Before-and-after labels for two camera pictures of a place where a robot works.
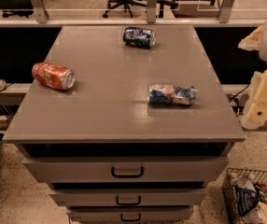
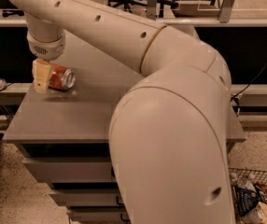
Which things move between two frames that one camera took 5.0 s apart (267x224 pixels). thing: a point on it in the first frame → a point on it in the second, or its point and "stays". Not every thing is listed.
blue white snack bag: (246, 195) stays
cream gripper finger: (266, 96) → (46, 46)
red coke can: (53, 75) stays
